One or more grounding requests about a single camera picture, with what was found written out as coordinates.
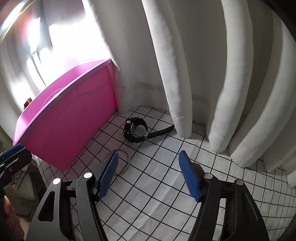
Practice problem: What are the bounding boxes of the person's hand on gripper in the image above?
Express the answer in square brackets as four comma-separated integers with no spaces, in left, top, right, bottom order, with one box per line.
[2,196,24,240]

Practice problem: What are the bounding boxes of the white pleated curtain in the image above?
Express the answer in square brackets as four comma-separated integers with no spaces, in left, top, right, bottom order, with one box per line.
[1,1,295,187]

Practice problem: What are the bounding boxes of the pink plastic storage bin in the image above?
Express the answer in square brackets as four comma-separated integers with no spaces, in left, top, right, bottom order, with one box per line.
[13,59,117,170]

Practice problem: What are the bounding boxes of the white black grid bedsheet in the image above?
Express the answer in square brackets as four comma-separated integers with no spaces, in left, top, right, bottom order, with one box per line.
[37,106,295,240]

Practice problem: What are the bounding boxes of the red metal bottle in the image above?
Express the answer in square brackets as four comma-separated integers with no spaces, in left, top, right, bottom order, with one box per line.
[23,98,32,109]

